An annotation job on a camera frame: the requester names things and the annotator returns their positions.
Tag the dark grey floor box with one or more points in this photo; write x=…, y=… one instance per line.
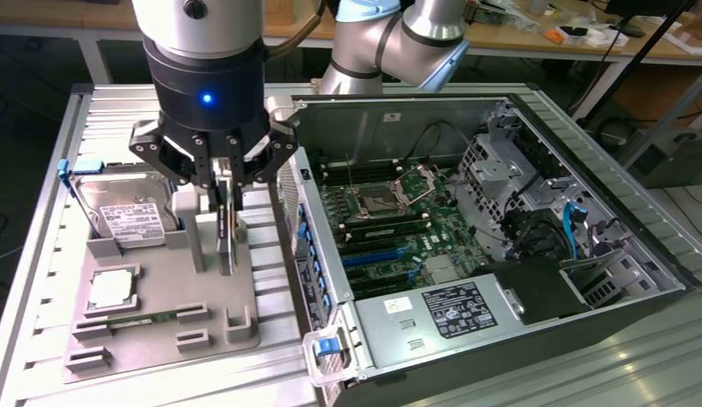
x=679, y=163

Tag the Nvidia graphics card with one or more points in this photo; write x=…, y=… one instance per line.
x=226, y=254

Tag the black tripod pole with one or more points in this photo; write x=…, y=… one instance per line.
x=639, y=54

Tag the silver chipset heatsink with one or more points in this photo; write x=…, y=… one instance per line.
x=442, y=271

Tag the wooden desk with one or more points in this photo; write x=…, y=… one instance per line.
x=46, y=17

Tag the long black expansion slot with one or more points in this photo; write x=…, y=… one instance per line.
x=379, y=283

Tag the green RAM stick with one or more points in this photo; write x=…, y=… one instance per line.
x=159, y=316

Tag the grey parts rack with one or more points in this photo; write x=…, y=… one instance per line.
x=159, y=352

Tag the thin socket locking lever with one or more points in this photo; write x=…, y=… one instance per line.
x=350, y=169

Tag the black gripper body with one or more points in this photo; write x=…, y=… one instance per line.
x=210, y=93

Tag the hard disk with blue carrier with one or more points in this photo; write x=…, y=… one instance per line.
x=124, y=212

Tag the blue expansion slot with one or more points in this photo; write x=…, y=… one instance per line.
x=374, y=257

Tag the black installed RAM stick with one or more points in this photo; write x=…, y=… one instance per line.
x=384, y=231

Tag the perforated metal disk bay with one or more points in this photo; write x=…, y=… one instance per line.
x=492, y=169

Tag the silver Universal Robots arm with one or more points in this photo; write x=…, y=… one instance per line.
x=215, y=25

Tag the grey latch with blue tab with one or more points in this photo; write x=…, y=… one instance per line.
x=326, y=345

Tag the silver CPU chip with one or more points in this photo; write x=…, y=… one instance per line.
x=110, y=290

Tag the metal socket cover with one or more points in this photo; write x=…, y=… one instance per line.
x=415, y=180

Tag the white orange desk item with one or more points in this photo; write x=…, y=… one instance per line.
x=602, y=39

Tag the black open PC case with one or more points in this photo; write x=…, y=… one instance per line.
x=611, y=339

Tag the green Dell motherboard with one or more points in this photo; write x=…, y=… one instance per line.
x=430, y=216

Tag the CPU socket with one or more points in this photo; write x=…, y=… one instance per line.
x=376, y=199

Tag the black plastic air shroud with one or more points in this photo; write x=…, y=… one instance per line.
x=526, y=288

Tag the black monitor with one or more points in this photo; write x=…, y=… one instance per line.
x=634, y=6

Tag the grey power supply unit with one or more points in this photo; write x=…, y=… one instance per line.
x=396, y=339

